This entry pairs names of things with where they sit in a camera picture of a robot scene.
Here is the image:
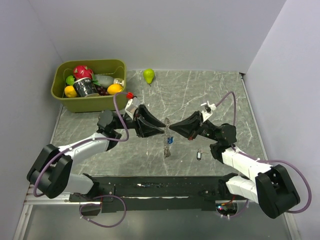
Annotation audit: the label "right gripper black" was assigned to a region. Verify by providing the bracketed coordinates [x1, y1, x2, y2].
[169, 110, 220, 142]

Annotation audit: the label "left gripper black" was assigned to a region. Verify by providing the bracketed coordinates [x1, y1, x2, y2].
[114, 104, 166, 138]

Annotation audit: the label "metal disc with key rings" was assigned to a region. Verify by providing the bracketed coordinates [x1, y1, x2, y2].
[163, 117, 173, 158]

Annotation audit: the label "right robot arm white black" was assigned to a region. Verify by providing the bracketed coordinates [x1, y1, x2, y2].
[169, 111, 301, 219]

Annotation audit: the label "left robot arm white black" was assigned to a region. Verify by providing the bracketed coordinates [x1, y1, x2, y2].
[26, 104, 166, 201]

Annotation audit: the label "black tag key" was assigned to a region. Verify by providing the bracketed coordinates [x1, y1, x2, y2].
[196, 149, 208, 161]

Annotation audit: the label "orange fruit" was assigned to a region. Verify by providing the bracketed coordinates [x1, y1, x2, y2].
[107, 83, 123, 95]

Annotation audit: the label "green pear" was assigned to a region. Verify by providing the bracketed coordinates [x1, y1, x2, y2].
[143, 68, 155, 85]

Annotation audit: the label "dark red grapes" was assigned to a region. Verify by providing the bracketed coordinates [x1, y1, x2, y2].
[95, 85, 109, 96]

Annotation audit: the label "clear plastic bottle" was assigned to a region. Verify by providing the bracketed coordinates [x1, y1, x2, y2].
[94, 74, 125, 88]

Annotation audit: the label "olive green plastic bin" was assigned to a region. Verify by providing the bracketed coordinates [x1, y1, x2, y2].
[51, 59, 127, 113]

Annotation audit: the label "black printed can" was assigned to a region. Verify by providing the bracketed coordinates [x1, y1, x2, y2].
[73, 77, 99, 98]

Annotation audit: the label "yellow lemon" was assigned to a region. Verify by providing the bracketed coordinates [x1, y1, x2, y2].
[64, 85, 78, 98]

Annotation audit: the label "red dragon fruit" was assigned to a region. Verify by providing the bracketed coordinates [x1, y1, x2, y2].
[73, 65, 94, 80]

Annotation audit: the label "green lime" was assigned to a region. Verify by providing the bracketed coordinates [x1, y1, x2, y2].
[65, 75, 76, 86]

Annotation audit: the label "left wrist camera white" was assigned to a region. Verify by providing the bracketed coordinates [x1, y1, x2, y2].
[124, 92, 141, 119]

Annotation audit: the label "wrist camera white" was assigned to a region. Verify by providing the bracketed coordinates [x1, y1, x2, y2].
[200, 101, 217, 123]
[124, 92, 141, 119]

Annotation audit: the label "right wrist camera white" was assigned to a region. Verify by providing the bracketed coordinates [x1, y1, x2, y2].
[200, 101, 217, 123]

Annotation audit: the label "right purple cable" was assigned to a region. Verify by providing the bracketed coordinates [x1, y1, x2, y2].
[214, 91, 313, 220]

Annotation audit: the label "purple cable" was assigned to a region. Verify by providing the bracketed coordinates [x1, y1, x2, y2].
[214, 91, 313, 220]
[33, 92, 131, 229]

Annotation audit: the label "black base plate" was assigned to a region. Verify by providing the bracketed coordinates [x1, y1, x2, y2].
[69, 176, 233, 213]

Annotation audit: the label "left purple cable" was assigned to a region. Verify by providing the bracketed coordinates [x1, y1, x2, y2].
[33, 92, 131, 229]

